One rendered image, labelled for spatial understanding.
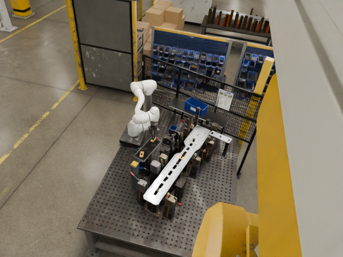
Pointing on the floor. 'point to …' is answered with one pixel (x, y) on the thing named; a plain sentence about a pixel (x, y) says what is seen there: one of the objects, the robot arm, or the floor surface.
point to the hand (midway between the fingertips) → (153, 136)
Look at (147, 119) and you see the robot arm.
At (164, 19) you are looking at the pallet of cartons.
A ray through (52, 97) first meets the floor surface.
